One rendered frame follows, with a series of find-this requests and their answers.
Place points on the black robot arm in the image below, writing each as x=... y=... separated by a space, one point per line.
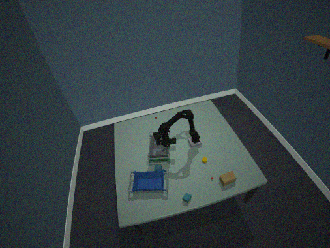
x=164 y=128

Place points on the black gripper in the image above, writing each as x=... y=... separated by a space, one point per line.
x=171 y=140

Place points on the tan cardboard box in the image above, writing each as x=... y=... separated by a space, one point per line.
x=227 y=178

